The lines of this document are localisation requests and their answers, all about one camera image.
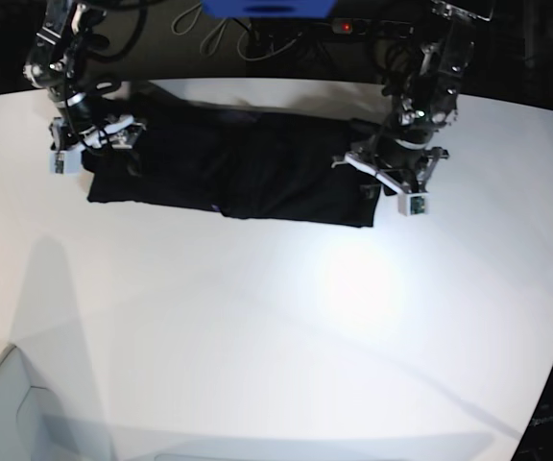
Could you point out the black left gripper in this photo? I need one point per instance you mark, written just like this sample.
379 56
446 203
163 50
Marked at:
399 163

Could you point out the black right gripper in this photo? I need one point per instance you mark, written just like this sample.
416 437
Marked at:
82 122

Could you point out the black t-shirt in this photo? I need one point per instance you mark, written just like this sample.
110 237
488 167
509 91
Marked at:
244 164

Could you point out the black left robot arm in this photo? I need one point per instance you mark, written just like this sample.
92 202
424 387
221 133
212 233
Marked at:
420 50

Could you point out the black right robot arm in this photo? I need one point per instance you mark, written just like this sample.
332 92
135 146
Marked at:
65 43

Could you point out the blue box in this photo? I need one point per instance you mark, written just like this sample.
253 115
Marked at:
268 8

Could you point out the grey bin at table corner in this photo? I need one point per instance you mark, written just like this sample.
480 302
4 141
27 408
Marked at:
34 425

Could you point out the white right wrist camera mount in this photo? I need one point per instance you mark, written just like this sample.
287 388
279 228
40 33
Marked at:
123 132

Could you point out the white power strip red switch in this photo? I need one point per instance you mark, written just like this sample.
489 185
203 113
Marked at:
363 27

